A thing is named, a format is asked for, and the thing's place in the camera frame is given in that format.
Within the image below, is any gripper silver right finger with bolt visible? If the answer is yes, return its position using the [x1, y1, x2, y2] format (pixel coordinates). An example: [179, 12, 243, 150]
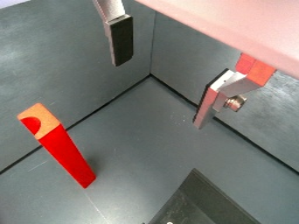
[192, 53, 276, 129]

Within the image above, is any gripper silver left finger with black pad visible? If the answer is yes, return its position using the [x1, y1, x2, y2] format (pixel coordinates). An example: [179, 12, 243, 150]
[92, 0, 133, 67]

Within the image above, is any dark grey curved holder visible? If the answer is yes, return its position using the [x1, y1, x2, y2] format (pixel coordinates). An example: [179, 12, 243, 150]
[148, 169, 261, 224]

